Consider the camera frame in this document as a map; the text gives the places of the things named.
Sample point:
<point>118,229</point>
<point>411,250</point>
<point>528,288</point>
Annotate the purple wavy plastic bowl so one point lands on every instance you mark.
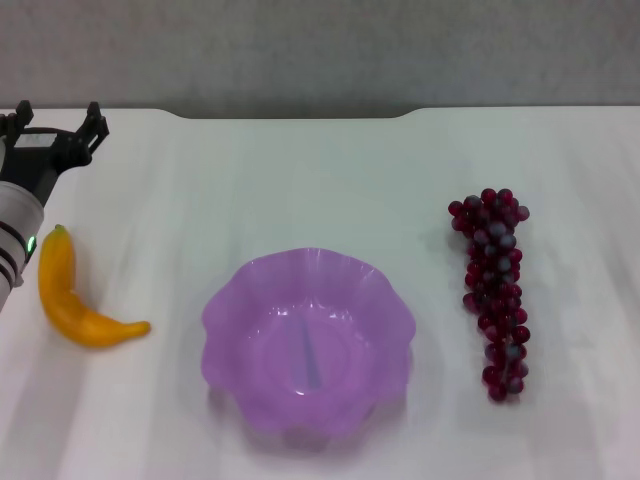
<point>307,345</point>

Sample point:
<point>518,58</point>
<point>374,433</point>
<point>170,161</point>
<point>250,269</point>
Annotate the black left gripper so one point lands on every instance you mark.
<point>35,157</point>

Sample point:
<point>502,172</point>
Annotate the dark red grape bunch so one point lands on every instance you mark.
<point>492,280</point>

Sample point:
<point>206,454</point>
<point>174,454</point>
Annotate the yellow plastic banana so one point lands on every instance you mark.
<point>62,295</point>

